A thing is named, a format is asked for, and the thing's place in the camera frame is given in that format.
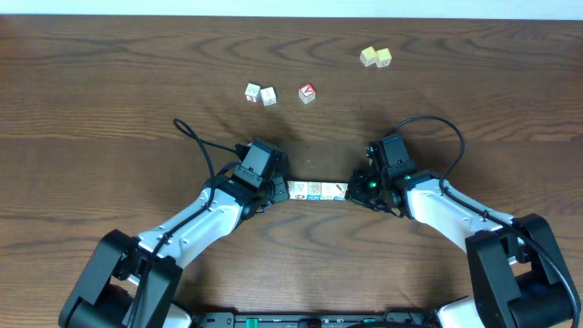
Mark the yellow edged bug block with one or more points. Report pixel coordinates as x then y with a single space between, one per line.
291 189

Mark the red number three block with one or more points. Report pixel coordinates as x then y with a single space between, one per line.
252 93

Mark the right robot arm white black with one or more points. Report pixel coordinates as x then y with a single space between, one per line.
518 274

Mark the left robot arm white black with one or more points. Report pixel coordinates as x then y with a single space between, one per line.
131 281

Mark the blue letter white block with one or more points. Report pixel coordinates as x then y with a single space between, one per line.
268 96

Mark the yellow face wooden block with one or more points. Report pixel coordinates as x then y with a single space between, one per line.
340 190

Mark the red spiral wooden block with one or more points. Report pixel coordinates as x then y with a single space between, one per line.
314 191

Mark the red letter A block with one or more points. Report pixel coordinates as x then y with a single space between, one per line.
307 93

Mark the plain cream wooden block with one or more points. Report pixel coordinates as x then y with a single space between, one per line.
328 191

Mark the yellow block left of pair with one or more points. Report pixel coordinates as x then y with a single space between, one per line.
368 56

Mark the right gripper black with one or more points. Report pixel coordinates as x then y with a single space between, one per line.
354 192

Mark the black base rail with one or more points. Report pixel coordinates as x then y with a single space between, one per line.
393 318

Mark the yellow block right of pair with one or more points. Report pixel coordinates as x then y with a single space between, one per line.
384 57

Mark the yellow block of pair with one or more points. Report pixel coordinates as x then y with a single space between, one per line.
384 57
368 56

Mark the green edged wooden block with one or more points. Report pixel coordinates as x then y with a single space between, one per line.
300 190

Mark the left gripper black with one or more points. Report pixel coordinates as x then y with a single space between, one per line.
279 188

